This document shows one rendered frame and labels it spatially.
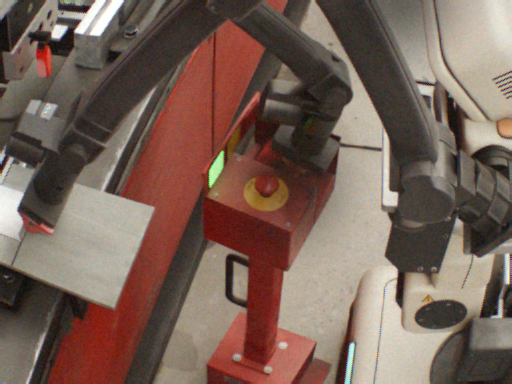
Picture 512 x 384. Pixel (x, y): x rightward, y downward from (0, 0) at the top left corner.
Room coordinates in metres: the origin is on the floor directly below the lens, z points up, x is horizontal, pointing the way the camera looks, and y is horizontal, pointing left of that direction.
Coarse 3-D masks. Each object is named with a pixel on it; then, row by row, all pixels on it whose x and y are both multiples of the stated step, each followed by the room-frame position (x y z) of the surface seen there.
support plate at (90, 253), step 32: (96, 192) 0.89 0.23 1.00; (32, 224) 0.82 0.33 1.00; (64, 224) 0.82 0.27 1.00; (96, 224) 0.83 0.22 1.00; (128, 224) 0.83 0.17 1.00; (0, 256) 0.75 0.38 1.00; (32, 256) 0.76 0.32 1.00; (64, 256) 0.77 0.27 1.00; (96, 256) 0.77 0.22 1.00; (128, 256) 0.78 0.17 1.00; (64, 288) 0.71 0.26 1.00; (96, 288) 0.72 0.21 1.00
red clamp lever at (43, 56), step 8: (32, 32) 0.99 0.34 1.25; (40, 32) 0.98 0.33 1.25; (48, 32) 0.98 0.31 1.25; (40, 40) 0.97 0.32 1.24; (48, 40) 0.98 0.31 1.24; (40, 48) 0.98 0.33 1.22; (48, 48) 0.98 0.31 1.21; (40, 56) 0.98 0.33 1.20; (48, 56) 0.98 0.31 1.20; (40, 64) 0.98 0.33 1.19; (48, 64) 0.98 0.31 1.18; (40, 72) 0.98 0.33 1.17; (48, 72) 0.98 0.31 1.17
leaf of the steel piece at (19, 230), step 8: (0, 192) 0.87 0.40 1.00; (8, 192) 0.87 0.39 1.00; (16, 192) 0.88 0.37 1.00; (0, 200) 0.86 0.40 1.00; (8, 200) 0.86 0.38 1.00; (16, 200) 0.86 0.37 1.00; (0, 208) 0.84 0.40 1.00; (8, 208) 0.84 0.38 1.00; (16, 208) 0.85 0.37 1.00; (0, 216) 0.83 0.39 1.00; (8, 216) 0.83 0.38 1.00; (16, 216) 0.83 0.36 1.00; (0, 224) 0.81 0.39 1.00; (8, 224) 0.81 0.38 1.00; (16, 224) 0.82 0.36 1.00; (0, 232) 0.80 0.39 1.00; (8, 232) 0.80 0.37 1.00; (16, 232) 0.80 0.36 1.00; (24, 232) 0.80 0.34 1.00
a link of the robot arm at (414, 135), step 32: (320, 0) 0.74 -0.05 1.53; (352, 0) 0.74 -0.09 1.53; (352, 32) 0.74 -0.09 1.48; (384, 32) 0.75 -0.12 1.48; (352, 64) 0.75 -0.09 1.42; (384, 64) 0.74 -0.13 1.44; (384, 96) 0.74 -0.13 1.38; (416, 96) 0.76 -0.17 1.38; (384, 128) 0.75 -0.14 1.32; (416, 128) 0.74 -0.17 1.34; (448, 128) 0.81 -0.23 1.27; (416, 160) 0.73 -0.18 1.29; (416, 192) 0.72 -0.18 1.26; (448, 192) 0.71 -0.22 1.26
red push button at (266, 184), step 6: (264, 174) 1.08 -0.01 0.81; (270, 174) 1.08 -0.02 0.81; (258, 180) 1.07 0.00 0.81; (264, 180) 1.07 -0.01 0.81; (270, 180) 1.07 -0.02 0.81; (276, 180) 1.07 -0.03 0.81; (258, 186) 1.06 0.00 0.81; (264, 186) 1.06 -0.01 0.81; (270, 186) 1.06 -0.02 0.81; (276, 186) 1.06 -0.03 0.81; (264, 192) 1.05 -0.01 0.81; (270, 192) 1.05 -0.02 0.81
